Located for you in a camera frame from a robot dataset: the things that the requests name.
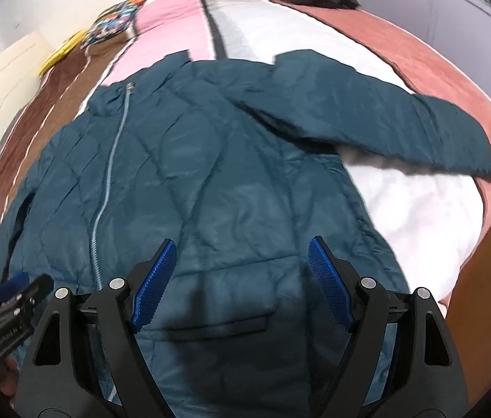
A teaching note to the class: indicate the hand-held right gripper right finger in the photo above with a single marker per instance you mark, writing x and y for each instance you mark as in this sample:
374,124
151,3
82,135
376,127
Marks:
331,285

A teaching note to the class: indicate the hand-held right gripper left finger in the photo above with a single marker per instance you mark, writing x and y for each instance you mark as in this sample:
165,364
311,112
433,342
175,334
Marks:
154,283

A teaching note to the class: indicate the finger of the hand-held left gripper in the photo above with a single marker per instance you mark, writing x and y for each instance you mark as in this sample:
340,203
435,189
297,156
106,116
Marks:
12,285

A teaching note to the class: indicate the teal quilted jacket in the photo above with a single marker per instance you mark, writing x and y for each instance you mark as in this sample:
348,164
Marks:
228,183

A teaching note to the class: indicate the person's left hand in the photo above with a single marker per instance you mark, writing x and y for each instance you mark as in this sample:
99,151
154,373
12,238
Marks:
6,376

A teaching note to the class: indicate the cream headboard panel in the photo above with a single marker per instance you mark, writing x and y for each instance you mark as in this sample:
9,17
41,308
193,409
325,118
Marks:
1,87

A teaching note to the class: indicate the yellow flat item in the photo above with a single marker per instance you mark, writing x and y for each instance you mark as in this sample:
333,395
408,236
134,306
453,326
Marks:
60,54

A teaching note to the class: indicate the colour-block striped bed blanket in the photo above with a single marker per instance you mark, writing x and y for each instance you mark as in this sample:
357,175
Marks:
271,30

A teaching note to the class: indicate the colourful printed pillow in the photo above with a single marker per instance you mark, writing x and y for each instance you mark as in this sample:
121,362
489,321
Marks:
110,19

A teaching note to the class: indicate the white wardrobe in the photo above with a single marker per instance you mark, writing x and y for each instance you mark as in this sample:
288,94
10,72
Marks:
445,8

